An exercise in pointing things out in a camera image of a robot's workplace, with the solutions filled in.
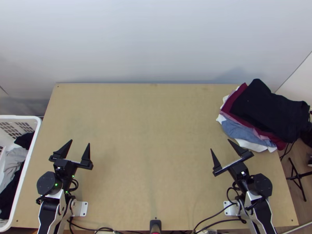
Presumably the black tripod stand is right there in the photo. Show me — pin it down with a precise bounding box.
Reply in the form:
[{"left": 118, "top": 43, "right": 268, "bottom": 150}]
[{"left": 286, "top": 157, "right": 312, "bottom": 202}]

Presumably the black cable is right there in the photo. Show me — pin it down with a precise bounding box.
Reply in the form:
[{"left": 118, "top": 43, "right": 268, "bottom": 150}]
[
  {"left": 193, "top": 202, "right": 247, "bottom": 233},
  {"left": 67, "top": 216, "right": 115, "bottom": 234},
  {"left": 280, "top": 142, "right": 294, "bottom": 162}
]

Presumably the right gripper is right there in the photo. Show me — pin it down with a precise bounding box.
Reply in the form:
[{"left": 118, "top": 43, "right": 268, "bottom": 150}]
[{"left": 210, "top": 139, "right": 255, "bottom": 193}]

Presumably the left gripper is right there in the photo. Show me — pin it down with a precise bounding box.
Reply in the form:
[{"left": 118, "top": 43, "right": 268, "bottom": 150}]
[{"left": 49, "top": 139, "right": 94, "bottom": 189}]

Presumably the heap of clothes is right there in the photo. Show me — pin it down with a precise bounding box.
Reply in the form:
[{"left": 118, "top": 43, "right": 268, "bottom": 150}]
[{"left": 0, "top": 131, "right": 36, "bottom": 221}]

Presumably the pile of folded clothes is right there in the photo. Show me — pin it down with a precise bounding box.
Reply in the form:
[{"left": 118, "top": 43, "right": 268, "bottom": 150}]
[{"left": 215, "top": 78, "right": 312, "bottom": 153}]

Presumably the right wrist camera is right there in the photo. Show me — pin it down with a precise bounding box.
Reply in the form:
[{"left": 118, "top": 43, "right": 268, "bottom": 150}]
[{"left": 238, "top": 170, "right": 252, "bottom": 183}]

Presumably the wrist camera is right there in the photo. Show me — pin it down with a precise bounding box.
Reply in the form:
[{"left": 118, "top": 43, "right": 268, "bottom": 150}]
[
  {"left": 54, "top": 165, "right": 67, "bottom": 177},
  {"left": 238, "top": 170, "right": 252, "bottom": 183}
]

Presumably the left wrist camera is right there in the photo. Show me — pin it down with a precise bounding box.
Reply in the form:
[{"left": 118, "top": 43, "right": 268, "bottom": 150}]
[{"left": 54, "top": 165, "right": 67, "bottom": 177}]

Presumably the white laundry basket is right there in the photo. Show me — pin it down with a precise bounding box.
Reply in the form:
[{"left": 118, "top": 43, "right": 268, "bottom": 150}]
[{"left": 0, "top": 115, "right": 42, "bottom": 232}]

